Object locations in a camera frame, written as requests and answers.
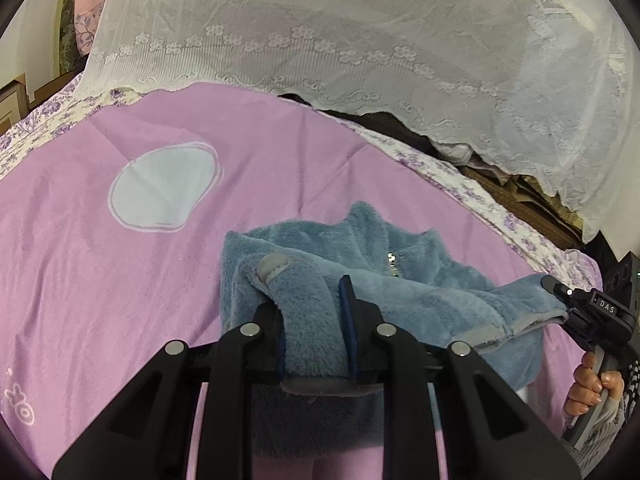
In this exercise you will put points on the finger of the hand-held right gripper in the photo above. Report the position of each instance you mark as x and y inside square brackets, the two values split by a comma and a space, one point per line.
[580, 330]
[557, 287]

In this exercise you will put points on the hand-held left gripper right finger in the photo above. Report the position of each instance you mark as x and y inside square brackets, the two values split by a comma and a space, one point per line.
[348, 320]

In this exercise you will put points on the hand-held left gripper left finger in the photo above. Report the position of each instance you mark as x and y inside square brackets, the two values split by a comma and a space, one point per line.
[280, 360]

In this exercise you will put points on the blue fleece jacket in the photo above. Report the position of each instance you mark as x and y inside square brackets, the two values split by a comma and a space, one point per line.
[425, 300]

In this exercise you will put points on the person's right hand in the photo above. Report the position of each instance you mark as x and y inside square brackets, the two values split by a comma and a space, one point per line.
[585, 385]

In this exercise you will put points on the purple floral bed sheet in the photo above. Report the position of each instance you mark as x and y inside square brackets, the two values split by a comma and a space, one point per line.
[450, 175]

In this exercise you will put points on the pink printed blanket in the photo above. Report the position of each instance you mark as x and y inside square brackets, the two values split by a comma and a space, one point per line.
[100, 270]

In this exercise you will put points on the white lace cover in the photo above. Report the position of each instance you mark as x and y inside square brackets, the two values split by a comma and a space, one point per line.
[350, 20]

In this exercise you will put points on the wooden cabinet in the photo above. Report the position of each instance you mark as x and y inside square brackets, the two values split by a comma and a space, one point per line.
[15, 105]

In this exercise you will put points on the dark patterned cloth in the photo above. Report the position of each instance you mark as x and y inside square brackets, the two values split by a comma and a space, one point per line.
[67, 35]

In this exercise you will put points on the pink floral quilt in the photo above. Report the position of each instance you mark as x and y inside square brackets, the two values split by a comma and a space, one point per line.
[90, 5]

